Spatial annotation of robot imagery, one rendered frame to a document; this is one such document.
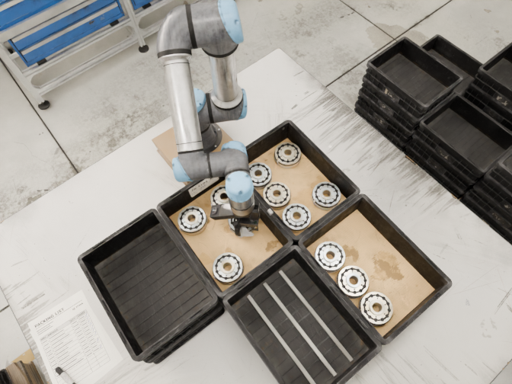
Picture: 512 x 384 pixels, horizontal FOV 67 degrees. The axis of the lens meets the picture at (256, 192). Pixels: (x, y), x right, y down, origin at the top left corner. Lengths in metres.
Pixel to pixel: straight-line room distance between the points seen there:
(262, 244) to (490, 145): 1.44
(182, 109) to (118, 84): 1.98
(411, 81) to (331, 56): 0.90
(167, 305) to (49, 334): 0.47
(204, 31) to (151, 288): 0.83
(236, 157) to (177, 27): 0.38
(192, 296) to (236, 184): 0.47
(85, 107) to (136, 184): 1.41
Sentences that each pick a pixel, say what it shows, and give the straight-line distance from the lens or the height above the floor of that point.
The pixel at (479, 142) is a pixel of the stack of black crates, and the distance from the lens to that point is 2.37.
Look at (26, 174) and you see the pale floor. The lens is 2.91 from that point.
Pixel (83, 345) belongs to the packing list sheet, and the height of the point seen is 0.70.
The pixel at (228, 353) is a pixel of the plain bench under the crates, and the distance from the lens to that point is 1.45.
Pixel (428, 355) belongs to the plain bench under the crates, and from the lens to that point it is 1.53.
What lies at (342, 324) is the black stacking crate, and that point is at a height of 0.83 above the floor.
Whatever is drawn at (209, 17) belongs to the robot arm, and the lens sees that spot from 1.14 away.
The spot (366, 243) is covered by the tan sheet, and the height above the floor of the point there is 0.83.
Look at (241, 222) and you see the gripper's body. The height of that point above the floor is 0.99.
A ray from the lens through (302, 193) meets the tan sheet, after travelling 1.46.
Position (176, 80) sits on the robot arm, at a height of 1.32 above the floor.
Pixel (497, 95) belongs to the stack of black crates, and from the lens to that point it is 2.41.
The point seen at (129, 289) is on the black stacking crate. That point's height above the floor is 0.83.
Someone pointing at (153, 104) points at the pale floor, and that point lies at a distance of 2.88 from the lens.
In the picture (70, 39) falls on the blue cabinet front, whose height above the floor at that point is 0.35.
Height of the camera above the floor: 2.14
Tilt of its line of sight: 64 degrees down
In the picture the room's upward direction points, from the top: 5 degrees counter-clockwise
